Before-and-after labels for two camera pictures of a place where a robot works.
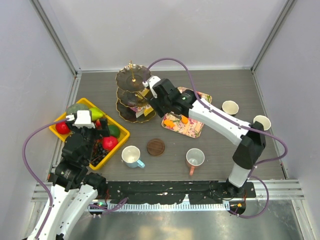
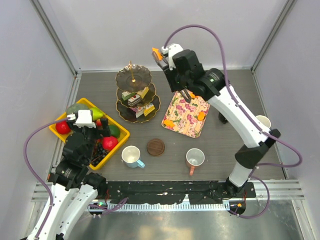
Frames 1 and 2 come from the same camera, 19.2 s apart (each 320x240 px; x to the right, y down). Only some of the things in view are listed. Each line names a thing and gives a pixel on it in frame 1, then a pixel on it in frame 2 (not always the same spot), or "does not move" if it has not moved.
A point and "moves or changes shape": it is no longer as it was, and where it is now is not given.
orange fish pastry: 169,123 does not move
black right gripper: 155,103 -> 169,74
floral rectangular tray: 174,122 does not move
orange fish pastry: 184,120 moves or changes shape
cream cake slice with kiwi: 144,91 does not move
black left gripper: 100,133 does not move
